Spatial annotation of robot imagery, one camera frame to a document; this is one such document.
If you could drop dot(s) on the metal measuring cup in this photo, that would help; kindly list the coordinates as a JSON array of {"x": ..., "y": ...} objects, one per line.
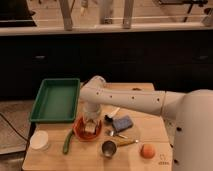
[{"x": 109, "y": 147}]

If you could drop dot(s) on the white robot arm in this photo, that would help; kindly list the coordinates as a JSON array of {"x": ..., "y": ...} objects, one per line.
[{"x": 192, "y": 111}]

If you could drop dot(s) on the green chili pepper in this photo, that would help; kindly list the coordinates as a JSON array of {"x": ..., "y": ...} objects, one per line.
[{"x": 67, "y": 142}]

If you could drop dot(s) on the blue sponge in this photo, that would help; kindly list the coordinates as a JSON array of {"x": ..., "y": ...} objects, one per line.
[{"x": 122, "y": 123}]

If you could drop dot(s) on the red bowl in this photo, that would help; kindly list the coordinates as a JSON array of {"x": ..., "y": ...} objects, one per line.
[{"x": 81, "y": 134}]

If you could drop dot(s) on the orange fruit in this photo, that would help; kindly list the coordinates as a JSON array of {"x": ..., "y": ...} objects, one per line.
[{"x": 147, "y": 151}]

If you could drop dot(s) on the metal spoon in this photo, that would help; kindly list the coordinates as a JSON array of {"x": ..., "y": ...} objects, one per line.
[{"x": 113, "y": 133}]

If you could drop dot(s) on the white eraser block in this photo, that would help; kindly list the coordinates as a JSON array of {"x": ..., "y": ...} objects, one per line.
[{"x": 90, "y": 127}]

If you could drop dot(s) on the black white brush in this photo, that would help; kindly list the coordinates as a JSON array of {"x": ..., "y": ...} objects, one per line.
[{"x": 109, "y": 117}]

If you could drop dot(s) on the green plastic tray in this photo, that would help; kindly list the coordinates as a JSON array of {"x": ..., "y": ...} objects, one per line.
[{"x": 56, "y": 101}]

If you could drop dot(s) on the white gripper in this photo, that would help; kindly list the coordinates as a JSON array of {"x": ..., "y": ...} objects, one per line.
[{"x": 91, "y": 112}]

